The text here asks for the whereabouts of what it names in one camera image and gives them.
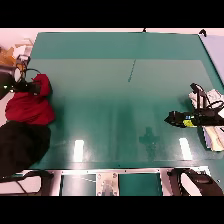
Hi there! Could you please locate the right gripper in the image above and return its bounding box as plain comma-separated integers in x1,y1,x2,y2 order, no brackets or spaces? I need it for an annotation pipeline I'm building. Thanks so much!
173,111,198,129

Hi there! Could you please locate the red T-shirt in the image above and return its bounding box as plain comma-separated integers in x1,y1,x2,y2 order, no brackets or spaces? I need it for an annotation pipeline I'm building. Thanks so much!
4,73,57,126

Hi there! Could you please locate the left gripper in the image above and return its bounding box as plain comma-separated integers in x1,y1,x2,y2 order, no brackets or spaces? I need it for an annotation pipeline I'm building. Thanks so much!
24,81,43,97

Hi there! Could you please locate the silver frame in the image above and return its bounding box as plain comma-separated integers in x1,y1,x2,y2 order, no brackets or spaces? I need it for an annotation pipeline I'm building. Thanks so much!
19,167,215,197

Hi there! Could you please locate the heap of pale clothes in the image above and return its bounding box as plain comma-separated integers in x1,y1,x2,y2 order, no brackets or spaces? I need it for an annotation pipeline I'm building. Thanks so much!
188,88,224,153

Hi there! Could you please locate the black garment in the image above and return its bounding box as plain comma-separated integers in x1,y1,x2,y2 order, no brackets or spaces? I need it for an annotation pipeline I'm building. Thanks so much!
0,120,52,178

